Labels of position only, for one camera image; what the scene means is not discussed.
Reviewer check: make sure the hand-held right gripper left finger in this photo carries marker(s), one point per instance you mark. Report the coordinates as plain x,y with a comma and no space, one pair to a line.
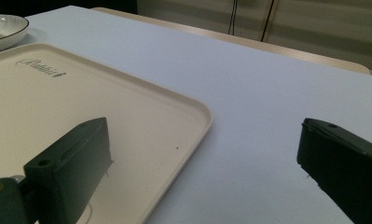
71,161

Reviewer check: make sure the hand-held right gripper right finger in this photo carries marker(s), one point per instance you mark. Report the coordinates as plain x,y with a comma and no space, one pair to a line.
345,161

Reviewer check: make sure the cream plastic tray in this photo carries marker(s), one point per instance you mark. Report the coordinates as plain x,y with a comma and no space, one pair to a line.
50,105

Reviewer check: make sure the white tablecloth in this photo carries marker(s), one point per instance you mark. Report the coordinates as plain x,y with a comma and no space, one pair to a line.
236,109

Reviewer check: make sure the white saucer with dark rim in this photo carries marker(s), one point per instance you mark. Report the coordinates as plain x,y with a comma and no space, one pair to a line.
7,32

